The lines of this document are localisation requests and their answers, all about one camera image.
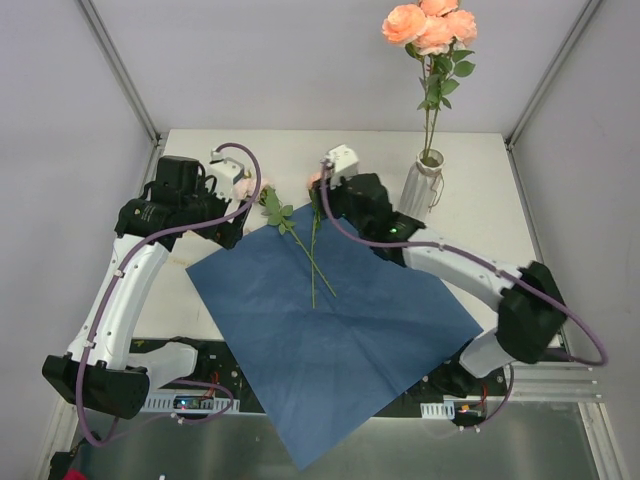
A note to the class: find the left aluminium frame post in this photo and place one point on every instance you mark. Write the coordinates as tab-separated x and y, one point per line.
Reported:
109	50

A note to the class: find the red black object corner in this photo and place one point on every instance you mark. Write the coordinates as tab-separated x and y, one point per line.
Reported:
60	464

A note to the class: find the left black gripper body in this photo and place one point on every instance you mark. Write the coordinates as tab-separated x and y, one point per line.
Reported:
232	226

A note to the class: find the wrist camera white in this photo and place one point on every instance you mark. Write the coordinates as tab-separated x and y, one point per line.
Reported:
222	174
341	162

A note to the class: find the white cable duct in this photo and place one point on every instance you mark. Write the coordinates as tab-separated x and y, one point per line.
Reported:
438	411
184	403

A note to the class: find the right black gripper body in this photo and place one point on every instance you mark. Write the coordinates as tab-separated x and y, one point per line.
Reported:
333	193

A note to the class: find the white ribbed ceramic vase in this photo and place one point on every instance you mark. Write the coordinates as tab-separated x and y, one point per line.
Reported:
423	186

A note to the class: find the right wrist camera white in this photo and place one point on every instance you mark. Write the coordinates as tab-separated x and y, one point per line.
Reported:
341	162

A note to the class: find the left white cable duct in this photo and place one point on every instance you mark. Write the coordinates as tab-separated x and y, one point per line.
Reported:
184	403

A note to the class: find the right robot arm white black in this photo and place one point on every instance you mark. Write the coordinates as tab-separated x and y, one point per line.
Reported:
526	324

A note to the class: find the cream printed ribbon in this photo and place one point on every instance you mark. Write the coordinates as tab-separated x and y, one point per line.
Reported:
181	262

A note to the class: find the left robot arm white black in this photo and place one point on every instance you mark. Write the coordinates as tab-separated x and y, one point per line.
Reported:
105	337

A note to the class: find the right white cable duct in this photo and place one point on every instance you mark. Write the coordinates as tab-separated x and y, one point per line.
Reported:
438	411

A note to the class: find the right aluminium frame post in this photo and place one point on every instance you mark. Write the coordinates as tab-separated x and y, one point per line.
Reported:
574	34

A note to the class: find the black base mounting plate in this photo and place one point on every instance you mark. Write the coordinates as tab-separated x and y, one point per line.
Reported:
216	364

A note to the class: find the pink flower stem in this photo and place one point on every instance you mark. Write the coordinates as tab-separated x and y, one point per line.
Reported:
278	215
315	240
438	34

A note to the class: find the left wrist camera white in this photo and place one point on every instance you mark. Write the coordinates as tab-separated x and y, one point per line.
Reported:
222	174

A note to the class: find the blue wrapping paper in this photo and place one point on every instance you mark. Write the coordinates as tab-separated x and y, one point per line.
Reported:
320	373

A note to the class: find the aluminium frame post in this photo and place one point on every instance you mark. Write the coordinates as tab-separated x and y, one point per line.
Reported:
109	50
574	34

